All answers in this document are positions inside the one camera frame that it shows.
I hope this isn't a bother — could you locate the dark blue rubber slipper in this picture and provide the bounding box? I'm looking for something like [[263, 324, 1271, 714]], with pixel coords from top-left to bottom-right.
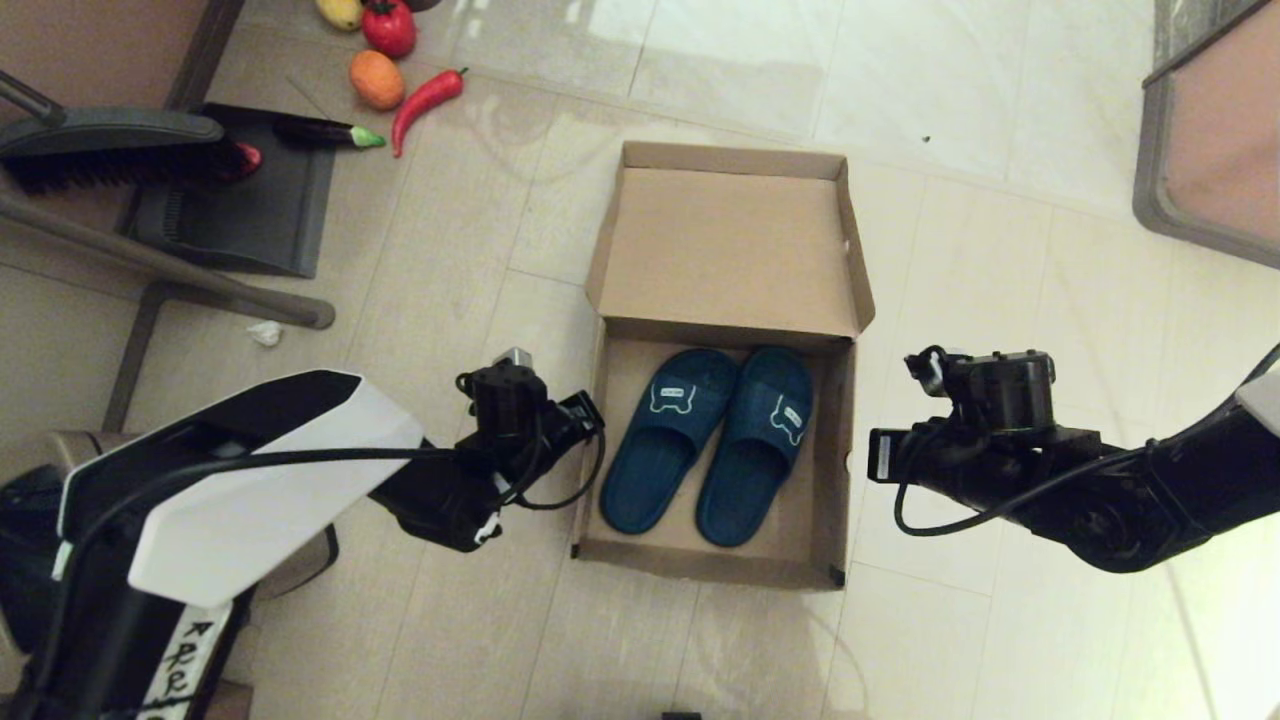
[[599, 348, 739, 535], [696, 346, 814, 548]]

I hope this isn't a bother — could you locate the brown cardboard box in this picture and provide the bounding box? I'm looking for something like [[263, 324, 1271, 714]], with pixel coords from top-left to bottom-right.
[[572, 140, 877, 591]]

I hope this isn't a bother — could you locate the brown plastic trash bin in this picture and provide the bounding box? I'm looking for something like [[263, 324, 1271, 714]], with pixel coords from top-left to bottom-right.
[[0, 430, 341, 691]]

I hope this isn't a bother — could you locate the dark grey dustpan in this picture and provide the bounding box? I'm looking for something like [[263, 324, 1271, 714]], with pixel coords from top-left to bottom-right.
[[125, 103, 339, 279]]

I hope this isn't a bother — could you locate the toy red chili pepper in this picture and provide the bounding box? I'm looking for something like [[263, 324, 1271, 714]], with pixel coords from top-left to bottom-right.
[[391, 68, 468, 159]]

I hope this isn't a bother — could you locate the toy purple eggplant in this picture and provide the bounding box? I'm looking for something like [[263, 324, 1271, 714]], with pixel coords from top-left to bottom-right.
[[273, 116, 387, 151]]

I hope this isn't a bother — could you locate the brown table with grey rim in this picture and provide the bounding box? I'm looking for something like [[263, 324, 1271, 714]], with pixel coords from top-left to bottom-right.
[[1132, 0, 1280, 269]]

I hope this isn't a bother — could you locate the toy orange fruit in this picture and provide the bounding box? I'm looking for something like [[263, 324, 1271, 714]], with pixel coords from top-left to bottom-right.
[[348, 50, 406, 111]]

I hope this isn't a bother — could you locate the toy red tomato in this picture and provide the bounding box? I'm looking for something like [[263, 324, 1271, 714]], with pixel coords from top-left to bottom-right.
[[361, 0, 418, 59]]

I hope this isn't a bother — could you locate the black bristle broom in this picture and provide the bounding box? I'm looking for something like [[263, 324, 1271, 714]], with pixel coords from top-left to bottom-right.
[[0, 68, 244, 194]]

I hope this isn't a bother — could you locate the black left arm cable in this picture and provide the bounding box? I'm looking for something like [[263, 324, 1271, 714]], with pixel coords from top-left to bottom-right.
[[45, 372, 608, 641]]

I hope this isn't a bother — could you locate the brown table with metal frame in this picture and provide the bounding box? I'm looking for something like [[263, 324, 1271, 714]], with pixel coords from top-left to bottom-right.
[[0, 0, 336, 433]]

